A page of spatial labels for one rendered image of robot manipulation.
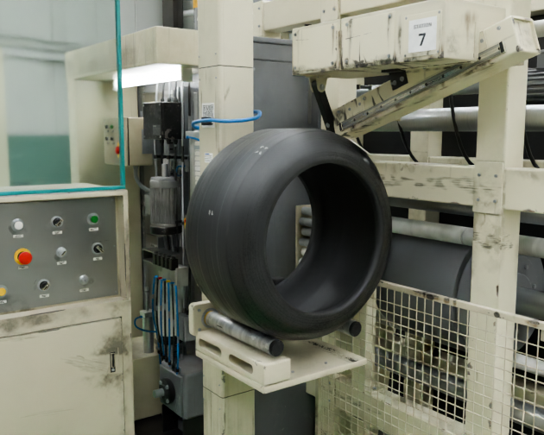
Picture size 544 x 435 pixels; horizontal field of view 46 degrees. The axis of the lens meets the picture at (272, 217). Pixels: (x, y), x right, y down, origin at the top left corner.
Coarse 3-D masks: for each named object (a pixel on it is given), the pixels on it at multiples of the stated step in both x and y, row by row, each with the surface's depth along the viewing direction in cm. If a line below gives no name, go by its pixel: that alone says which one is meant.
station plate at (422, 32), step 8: (432, 16) 158; (416, 24) 162; (424, 24) 160; (432, 24) 158; (408, 32) 164; (416, 32) 162; (424, 32) 160; (432, 32) 158; (408, 40) 165; (416, 40) 163; (424, 40) 161; (432, 40) 159; (408, 48) 165; (416, 48) 163; (424, 48) 161; (432, 48) 159
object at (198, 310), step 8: (192, 304) 193; (200, 304) 193; (208, 304) 195; (192, 312) 192; (200, 312) 193; (192, 320) 192; (200, 320) 194; (192, 328) 193; (200, 328) 194; (208, 328) 196
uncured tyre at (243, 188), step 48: (240, 144) 172; (288, 144) 163; (336, 144) 169; (240, 192) 157; (336, 192) 203; (384, 192) 181; (192, 240) 170; (240, 240) 156; (336, 240) 205; (384, 240) 183; (240, 288) 159; (288, 288) 200; (336, 288) 197; (288, 336) 170
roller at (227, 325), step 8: (208, 312) 194; (216, 312) 193; (208, 320) 192; (216, 320) 189; (224, 320) 186; (232, 320) 185; (216, 328) 189; (224, 328) 185; (232, 328) 181; (240, 328) 179; (248, 328) 178; (232, 336) 182; (240, 336) 178; (248, 336) 175; (256, 336) 173; (264, 336) 171; (256, 344) 172; (264, 344) 169; (272, 344) 167; (280, 344) 168; (272, 352) 167; (280, 352) 168
